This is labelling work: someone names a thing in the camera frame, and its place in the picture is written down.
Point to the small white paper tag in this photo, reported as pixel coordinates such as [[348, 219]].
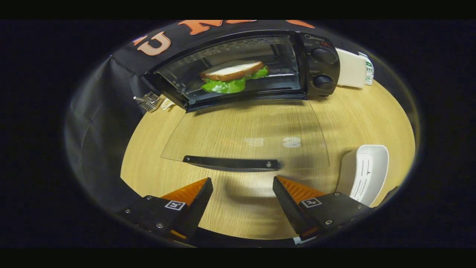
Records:
[[167, 104]]

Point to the white plastic tray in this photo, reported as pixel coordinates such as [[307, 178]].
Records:
[[375, 167]]

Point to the black toaster oven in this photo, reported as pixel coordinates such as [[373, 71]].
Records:
[[323, 67]]

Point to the black backdrop cloth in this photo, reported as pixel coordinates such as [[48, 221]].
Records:
[[96, 123]]

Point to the white green-label drink bottle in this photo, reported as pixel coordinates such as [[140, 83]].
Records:
[[369, 70]]

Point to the white pop-up toaster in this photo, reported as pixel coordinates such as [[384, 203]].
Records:
[[349, 69]]

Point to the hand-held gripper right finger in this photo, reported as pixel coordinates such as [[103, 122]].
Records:
[[290, 210]]

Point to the toast and lettuce sandwich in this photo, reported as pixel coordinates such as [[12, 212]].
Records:
[[230, 70]]

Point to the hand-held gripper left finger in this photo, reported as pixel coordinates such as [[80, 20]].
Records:
[[197, 210]]

